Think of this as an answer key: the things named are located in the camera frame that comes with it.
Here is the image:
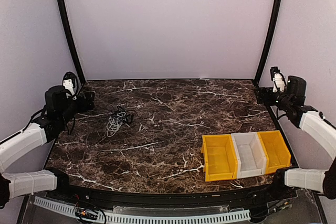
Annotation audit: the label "white translucent bin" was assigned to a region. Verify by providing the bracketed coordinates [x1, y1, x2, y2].
[231, 132, 267, 179]

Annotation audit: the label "white cable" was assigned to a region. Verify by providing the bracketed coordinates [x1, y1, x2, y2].
[106, 111, 127, 137]

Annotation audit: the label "black frame post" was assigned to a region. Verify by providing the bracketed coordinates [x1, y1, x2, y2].
[253, 0, 281, 87]
[57, 0, 86, 85]

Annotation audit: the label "right black frame post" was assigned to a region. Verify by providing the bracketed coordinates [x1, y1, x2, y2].
[253, 0, 281, 87]

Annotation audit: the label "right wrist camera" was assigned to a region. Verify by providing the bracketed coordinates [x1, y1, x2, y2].
[270, 67, 287, 93]

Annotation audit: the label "thick black cable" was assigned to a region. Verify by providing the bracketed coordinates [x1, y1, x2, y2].
[115, 105, 135, 128]

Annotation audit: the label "white slotted cable duct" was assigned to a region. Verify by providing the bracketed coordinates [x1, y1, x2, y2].
[34, 197, 250, 224]

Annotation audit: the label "yellow bin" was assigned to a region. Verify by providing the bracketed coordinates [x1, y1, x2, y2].
[201, 134, 238, 182]
[257, 130, 291, 174]

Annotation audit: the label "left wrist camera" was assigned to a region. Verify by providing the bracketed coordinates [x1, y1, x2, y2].
[62, 71, 79, 96]

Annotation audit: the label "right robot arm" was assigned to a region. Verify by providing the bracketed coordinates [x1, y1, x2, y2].
[255, 72, 335, 200]

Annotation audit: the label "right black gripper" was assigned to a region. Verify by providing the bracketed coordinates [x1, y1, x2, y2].
[254, 87, 293, 112]

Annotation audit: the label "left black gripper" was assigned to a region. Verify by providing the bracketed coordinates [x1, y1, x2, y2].
[58, 91, 94, 125]

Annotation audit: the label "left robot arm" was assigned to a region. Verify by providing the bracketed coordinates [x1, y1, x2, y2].
[1, 86, 95, 208]

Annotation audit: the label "thin black cable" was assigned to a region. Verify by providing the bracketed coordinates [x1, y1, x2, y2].
[106, 104, 149, 128]

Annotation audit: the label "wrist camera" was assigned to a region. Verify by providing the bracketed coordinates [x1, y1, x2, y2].
[270, 67, 287, 93]
[62, 71, 79, 96]

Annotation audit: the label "left black frame post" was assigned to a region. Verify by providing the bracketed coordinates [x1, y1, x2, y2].
[57, 0, 86, 85]

